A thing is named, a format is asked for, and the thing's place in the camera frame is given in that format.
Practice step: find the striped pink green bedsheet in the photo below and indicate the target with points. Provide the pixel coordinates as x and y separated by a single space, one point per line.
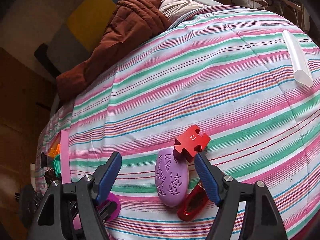
225 69

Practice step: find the lilac oval patterned brush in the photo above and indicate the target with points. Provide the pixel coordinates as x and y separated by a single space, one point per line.
171 177

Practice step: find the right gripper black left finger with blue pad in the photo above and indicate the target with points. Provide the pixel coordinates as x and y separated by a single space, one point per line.
70 211

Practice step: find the pink-rimmed white tray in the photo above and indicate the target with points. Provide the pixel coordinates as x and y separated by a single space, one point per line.
62 139

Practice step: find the translucent white plastic tube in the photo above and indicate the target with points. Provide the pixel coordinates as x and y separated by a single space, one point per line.
301 70

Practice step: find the orange connected cube blocks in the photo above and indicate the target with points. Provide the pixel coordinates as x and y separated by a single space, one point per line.
54 151

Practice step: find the red metallic lighter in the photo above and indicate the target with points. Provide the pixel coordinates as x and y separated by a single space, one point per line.
193 204

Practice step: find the black grey flanged cup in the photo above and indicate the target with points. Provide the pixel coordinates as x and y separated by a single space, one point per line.
44 160

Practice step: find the grey yellow blue headboard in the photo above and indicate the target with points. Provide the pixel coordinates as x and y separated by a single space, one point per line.
52 36

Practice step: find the white pillow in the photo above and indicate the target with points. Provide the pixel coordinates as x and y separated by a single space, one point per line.
174 9

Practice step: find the rust brown quilted blanket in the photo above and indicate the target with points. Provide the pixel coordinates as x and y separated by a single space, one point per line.
132 23

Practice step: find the red puzzle piece block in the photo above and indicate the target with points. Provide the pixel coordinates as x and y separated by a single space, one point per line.
189 143

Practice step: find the green flanged plastic column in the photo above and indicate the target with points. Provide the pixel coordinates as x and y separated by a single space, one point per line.
57 165

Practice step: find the purple plastic flanged cup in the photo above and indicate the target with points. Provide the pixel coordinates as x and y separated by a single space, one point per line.
108 211

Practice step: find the dark brown spiky hairbrush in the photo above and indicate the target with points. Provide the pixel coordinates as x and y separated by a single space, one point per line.
49 176

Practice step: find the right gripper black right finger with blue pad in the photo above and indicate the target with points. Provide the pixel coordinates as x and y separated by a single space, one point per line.
261 220

